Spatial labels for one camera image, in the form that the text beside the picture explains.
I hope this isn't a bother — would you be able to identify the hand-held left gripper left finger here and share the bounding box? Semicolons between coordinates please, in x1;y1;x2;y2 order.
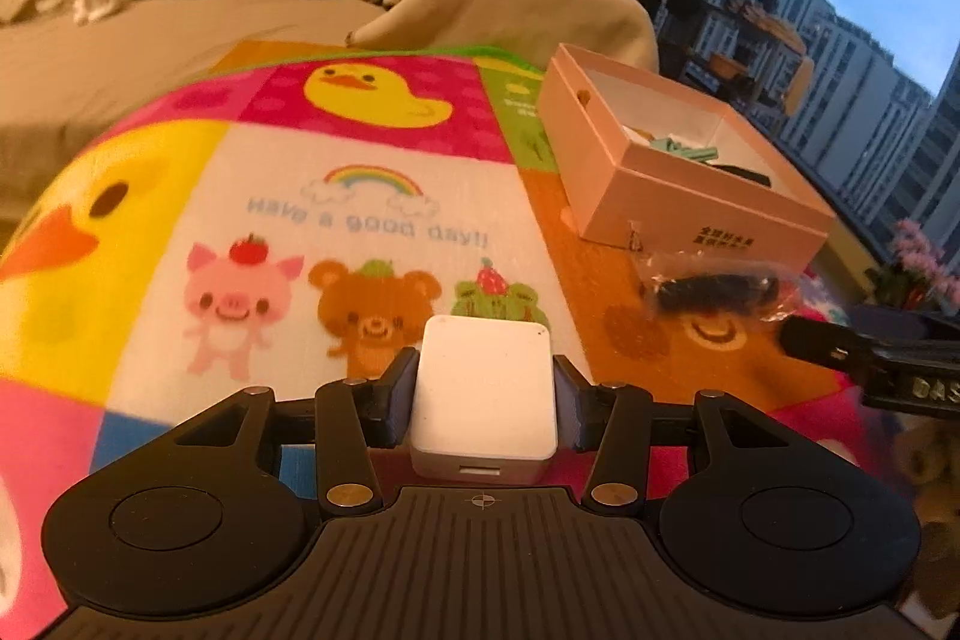
171;347;419;522

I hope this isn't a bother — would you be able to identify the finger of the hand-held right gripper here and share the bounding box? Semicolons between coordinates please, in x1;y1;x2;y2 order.
778;316;877;380

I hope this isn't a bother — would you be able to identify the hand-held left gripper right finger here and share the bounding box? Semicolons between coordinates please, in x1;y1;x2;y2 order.
553;355;790;521

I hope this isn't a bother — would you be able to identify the white cube power adapter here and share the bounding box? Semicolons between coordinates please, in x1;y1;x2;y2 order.
409;314;560;485

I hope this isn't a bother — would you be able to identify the clear bag with black part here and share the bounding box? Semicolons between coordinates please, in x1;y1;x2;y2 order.
626;224;807;324

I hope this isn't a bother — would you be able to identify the pink cardboard box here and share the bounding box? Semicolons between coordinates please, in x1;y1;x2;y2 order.
536;42;837;270

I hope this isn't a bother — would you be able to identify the teal hand crank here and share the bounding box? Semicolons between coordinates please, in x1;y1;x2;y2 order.
647;135;721;163

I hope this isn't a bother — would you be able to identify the brown plush toy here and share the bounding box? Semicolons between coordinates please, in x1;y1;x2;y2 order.
891;415;960;615

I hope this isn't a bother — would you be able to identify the potted pink flower plant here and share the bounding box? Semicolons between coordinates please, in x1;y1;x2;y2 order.
865;218;960;313

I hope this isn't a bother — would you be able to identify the cartoon printed blanket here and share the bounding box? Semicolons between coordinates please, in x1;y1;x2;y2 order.
0;40;905;640

